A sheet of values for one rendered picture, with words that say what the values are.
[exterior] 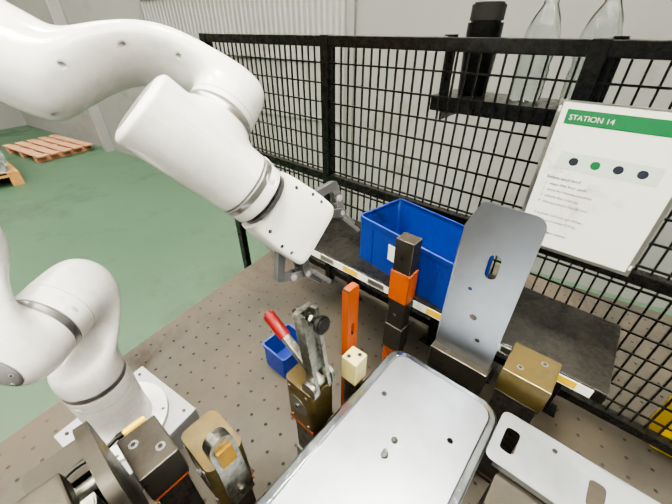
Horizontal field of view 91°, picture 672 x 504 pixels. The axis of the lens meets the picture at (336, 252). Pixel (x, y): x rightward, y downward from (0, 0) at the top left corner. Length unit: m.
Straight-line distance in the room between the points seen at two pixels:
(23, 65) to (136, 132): 0.11
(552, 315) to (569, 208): 0.24
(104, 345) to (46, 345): 0.14
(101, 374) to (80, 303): 0.16
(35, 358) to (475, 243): 0.70
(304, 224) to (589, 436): 0.95
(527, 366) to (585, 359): 0.15
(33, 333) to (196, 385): 0.55
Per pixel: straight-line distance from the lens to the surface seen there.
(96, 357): 0.80
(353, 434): 0.63
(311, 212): 0.45
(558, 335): 0.85
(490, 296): 0.65
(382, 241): 0.84
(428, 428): 0.65
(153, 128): 0.37
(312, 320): 0.50
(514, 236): 0.58
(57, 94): 0.43
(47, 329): 0.68
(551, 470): 0.69
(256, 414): 1.01
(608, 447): 1.17
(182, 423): 0.96
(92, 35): 0.44
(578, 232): 0.86
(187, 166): 0.38
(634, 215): 0.84
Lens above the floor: 1.56
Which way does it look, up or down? 34 degrees down
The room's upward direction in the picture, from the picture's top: straight up
